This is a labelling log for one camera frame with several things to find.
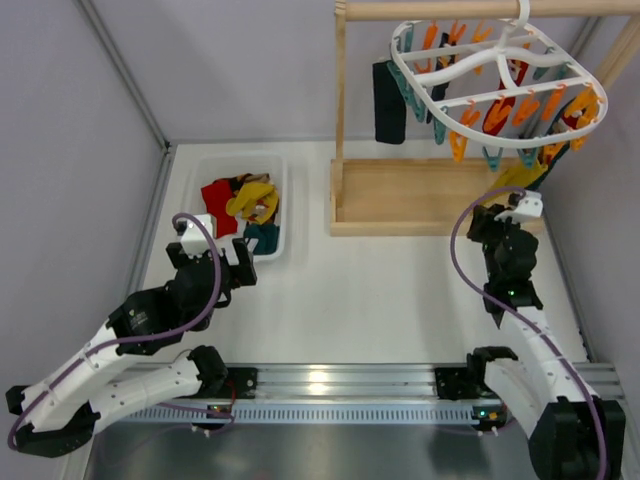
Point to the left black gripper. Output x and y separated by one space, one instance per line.
211 260

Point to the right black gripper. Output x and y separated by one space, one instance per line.
486 228

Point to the yellow sock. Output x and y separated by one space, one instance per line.
254 202
521 176

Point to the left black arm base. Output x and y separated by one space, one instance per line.
237 383

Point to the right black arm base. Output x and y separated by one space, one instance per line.
460 383

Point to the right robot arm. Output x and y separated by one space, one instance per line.
572 433

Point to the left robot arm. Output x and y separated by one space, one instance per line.
85 396

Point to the white round clip hanger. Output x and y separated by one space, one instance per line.
449 77

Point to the teal sock in basket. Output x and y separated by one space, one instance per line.
265 238

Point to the red sock in basket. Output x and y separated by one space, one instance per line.
216 197

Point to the brown striped sock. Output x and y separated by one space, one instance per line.
240 180

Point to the white plastic basket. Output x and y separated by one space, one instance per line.
208 169

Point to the dark green sock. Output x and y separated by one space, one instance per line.
561 122

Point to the red christmas sock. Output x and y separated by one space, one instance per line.
497 115

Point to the wooden drying rack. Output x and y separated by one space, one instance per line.
424 195

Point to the dark navy sock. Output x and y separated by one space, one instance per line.
389 106

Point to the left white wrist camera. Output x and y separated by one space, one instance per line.
195 235

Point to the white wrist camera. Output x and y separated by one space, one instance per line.
195 235
528 207

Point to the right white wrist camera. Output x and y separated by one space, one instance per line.
528 207

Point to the aluminium mounting rail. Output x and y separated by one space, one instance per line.
336 394

